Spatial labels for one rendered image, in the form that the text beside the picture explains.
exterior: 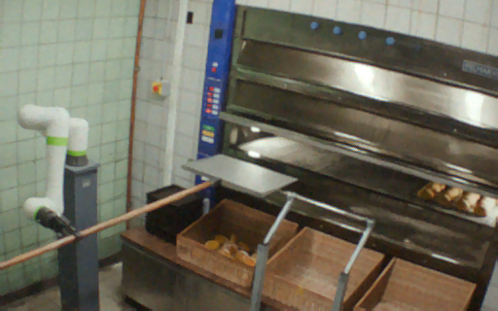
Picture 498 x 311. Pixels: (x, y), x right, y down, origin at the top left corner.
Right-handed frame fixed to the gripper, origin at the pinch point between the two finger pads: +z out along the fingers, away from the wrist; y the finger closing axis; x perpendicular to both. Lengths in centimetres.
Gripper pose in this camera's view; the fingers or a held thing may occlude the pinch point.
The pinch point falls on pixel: (76, 236)
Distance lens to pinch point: 253.8
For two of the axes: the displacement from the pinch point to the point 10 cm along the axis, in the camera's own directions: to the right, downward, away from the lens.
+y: -0.9, 9.4, 3.3
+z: 8.1, 2.6, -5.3
